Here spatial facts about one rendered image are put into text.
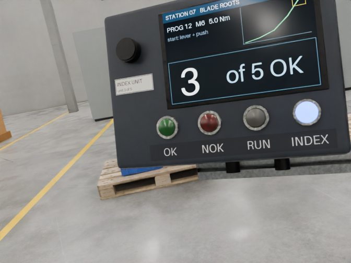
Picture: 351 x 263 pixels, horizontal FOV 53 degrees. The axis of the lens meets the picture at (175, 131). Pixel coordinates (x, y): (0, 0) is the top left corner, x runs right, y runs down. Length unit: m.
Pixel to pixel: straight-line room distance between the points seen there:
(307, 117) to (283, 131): 0.03
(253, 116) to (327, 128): 0.07
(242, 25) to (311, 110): 0.11
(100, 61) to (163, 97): 7.37
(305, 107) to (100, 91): 7.52
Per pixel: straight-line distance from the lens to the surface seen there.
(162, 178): 3.25
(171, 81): 0.40
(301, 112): 0.36
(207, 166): 0.46
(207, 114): 0.38
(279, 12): 0.39
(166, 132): 0.39
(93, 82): 7.84
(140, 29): 0.43
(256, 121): 0.37
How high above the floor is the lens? 1.20
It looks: 13 degrees down
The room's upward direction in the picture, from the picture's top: 11 degrees counter-clockwise
